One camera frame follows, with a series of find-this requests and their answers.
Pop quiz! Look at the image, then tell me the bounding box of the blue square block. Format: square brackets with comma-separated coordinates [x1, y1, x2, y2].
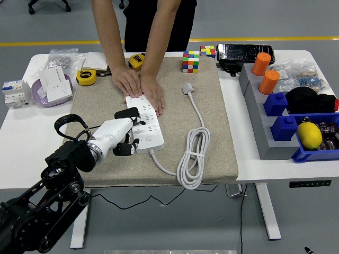
[263, 92, 289, 117]
[270, 115, 299, 142]

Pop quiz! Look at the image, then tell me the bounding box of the white wall socket panel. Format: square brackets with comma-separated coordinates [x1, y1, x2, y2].
[45, 80, 73, 103]

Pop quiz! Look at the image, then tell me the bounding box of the black cable under table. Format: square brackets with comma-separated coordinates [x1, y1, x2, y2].
[90, 184, 218, 212]

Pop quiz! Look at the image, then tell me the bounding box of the grey-brown mat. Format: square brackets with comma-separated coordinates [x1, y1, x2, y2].
[65, 56, 239, 188]

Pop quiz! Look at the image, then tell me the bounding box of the black table control panel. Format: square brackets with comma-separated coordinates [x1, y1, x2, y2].
[289, 179, 332, 188]

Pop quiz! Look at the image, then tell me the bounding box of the black device stand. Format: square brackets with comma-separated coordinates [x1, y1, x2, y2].
[218, 61, 246, 77]

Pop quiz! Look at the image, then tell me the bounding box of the large colourful puzzle cube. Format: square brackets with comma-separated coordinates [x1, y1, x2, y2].
[182, 50, 200, 74]

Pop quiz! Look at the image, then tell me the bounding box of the grey box under table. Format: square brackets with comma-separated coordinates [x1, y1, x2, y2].
[225, 184, 247, 198]

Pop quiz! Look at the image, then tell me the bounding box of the white table leg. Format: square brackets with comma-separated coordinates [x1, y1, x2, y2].
[70, 189, 91, 249]
[255, 183, 281, 241]

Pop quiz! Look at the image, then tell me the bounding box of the white power strip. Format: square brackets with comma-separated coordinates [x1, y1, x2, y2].
[124, 95, 165, 155]

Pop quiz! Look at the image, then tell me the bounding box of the orange cylinder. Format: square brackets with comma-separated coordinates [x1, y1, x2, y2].
[251, 52, 272, 77]
[258, 70, 280, 95]

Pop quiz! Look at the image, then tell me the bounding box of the blue plastic bin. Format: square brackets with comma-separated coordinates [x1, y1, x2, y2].
[291, 113, 339, 164]

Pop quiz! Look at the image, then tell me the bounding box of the purple bowl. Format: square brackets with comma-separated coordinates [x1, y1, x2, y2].
[31, 73, 74, 108]

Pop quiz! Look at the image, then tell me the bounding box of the white switch panel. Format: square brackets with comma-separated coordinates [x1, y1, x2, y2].
[82, 51, 109, 71]

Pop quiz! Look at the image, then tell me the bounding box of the yellow tape measure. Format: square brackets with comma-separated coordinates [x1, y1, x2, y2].
[128, 52, 146, 71]
[76, 69, 97, 86]

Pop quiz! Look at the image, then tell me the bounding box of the person's right hand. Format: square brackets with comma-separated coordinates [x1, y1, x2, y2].
[110, 65, 144, 104]

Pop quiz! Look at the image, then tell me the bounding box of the black plug adapter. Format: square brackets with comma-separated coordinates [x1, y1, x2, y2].
[114, 106, 141, 120]

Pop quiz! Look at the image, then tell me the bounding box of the person's left hand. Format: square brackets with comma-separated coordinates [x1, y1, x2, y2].
[139, 74, 165, 117]

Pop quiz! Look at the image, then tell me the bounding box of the grey stepped block holder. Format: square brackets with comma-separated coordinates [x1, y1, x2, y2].
[238, 63, 300, 161]

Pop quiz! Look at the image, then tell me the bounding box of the small colourful puzzle cube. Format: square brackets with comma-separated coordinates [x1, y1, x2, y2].
[199, 45, 216, 59]

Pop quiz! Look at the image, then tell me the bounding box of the white power strip cord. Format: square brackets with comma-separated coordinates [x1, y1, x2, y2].
[147, 81, 211, 190]

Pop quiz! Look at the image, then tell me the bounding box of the plastic bag of resistors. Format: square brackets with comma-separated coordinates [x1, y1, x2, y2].
[293, 59, 331, 93]

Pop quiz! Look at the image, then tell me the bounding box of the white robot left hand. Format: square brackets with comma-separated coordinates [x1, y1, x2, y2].
[91, 116, 147, 157]

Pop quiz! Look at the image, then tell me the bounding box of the shiny black flat device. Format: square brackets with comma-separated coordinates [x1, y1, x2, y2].
[216, 43, 275, 66]

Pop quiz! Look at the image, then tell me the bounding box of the black cloth with red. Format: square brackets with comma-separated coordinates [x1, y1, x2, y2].
[285, 86, 339, 114]

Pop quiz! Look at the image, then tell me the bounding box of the yellow lemon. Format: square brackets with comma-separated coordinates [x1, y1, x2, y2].
[296, 122, 323, 150]

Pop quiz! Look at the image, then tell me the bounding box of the person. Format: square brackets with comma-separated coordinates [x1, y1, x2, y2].
[123, 0, 198, 53]

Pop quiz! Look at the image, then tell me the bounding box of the white circuit breaker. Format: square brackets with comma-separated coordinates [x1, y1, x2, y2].
[2, 80, 32, 109]

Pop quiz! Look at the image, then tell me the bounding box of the plastic bag of screws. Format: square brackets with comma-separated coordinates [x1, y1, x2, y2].
[31, 47, 88, 79]

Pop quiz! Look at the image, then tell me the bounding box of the clear plastic parts bag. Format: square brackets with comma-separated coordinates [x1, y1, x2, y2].
[270, 63, 300, 92]

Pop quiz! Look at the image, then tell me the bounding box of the black hanging cable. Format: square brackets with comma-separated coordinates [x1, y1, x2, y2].
[239, 184, 248, 254]

